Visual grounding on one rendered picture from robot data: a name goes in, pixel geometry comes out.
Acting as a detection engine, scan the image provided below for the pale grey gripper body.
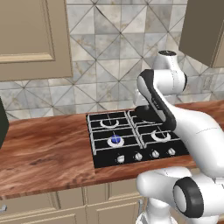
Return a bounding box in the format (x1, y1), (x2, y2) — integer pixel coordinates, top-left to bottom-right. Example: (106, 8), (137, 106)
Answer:
(134, 88), (142, 108)

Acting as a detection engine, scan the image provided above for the black pan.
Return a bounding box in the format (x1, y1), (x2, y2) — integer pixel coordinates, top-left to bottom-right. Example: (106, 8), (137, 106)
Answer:
(134, 105), (164, 124)

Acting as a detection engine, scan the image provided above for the black gas hob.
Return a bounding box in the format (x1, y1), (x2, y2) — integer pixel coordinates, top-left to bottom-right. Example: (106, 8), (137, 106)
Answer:
(86, 108), (191, 170)

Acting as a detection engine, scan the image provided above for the beige drawer front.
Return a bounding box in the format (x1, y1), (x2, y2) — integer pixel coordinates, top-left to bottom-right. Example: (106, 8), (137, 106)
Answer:
(0, 191), (60, 220)
(86, 178), (142, 205)

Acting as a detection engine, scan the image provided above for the beige base cupboard door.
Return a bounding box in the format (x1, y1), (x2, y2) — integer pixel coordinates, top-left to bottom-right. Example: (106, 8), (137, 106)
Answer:
(85, 197), (146, 224)
(0, 206), (87, 224)

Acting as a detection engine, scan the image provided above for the dark appliance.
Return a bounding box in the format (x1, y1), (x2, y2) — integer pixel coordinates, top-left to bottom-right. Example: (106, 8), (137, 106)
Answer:
(0, 97), (11, 151)

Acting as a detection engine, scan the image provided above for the grey wall socket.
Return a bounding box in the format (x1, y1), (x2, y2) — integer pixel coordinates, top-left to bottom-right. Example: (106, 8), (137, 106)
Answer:
(203, 75), (213, 90)

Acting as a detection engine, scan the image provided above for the beige wall cupboard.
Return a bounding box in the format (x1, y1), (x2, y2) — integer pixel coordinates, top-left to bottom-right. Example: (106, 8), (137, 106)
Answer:
(178, 0), (224, 69)

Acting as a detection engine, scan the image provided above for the beige wall cupboard door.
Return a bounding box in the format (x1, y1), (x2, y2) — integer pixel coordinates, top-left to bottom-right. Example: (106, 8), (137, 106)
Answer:
(0, 0), (74, 83)

